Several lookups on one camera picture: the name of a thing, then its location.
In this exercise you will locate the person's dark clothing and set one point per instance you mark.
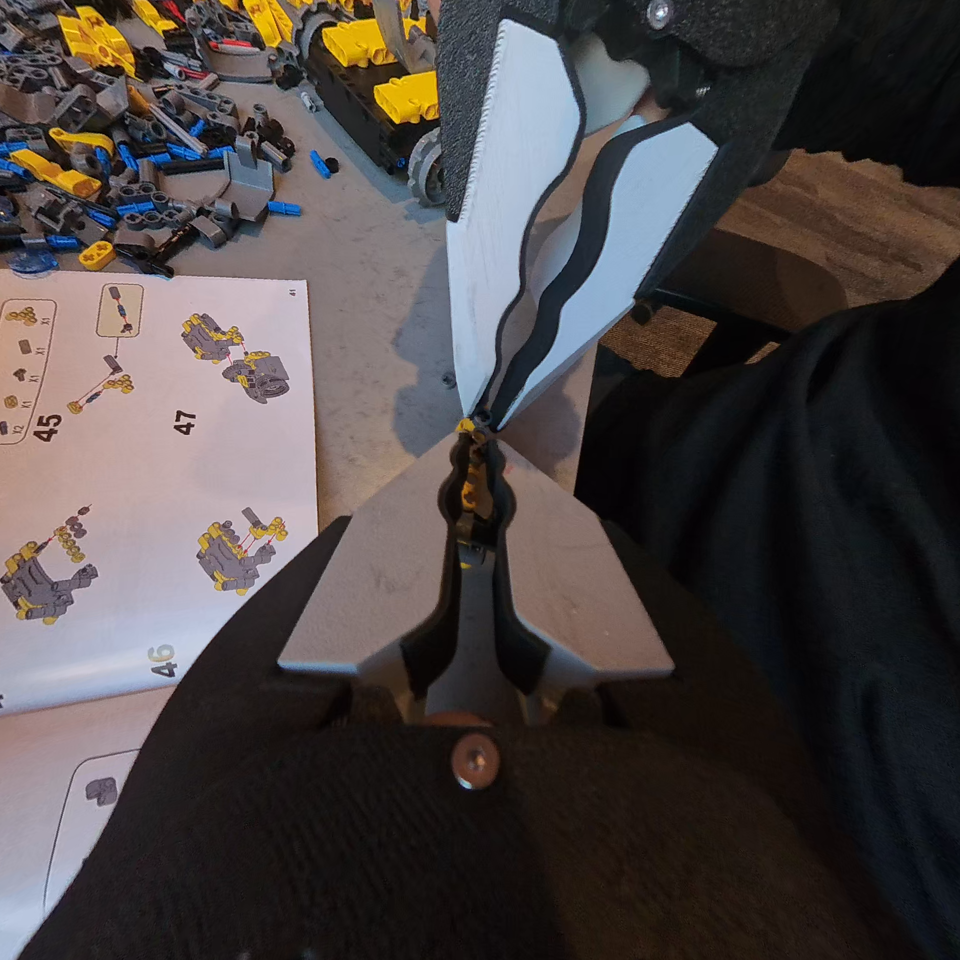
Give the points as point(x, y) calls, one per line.
point(787, 525)

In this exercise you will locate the yellow black brick vehicle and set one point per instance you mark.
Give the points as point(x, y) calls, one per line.
point(360, 97)

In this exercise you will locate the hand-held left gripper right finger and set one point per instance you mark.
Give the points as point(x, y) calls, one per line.
point(577, 592)

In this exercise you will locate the open instruction booklet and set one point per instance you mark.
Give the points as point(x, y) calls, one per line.
point(150, 487)

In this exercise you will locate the grey desk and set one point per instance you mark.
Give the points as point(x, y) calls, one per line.
point(375, 300)

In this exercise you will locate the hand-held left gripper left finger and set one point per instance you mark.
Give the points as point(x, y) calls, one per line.
point(367, 592)

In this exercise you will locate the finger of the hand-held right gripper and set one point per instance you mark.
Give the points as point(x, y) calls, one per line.
point(502, 187)
point(645, 210)

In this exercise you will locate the pile of loose brick pieces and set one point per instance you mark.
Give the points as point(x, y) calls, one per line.
point(112, 112)

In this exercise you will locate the black office chair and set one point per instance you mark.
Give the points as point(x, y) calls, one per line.
point(750, 277)

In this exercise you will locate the grey yellow brick assembly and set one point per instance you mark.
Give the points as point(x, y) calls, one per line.
point(472, 517)

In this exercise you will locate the grey sloped brick piece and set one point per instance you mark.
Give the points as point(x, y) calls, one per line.
point(251, 180)

